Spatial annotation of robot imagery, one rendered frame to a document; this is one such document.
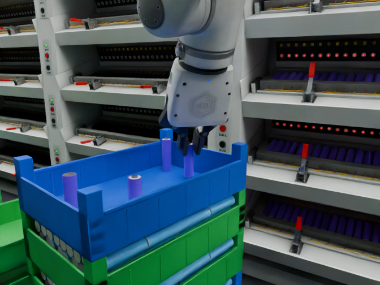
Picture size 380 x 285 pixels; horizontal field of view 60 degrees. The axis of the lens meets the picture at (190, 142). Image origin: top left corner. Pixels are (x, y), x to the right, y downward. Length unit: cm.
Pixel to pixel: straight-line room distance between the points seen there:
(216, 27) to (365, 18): 41
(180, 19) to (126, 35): 68
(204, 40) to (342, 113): 43
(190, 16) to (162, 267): 32
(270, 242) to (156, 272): 54
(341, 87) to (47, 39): 97
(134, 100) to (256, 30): 43
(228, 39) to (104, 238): 29
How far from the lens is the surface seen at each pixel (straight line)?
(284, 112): 82
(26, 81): 151
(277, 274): 102
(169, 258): 48
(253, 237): 97
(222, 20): 44
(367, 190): 85
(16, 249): 71
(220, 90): 51
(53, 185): 57
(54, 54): 129
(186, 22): 39
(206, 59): 46
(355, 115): 79
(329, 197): 85
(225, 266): 60
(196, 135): 58
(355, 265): 93
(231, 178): 54
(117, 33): 108
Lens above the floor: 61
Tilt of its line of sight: 14 degrees down
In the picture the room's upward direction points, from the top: straight up
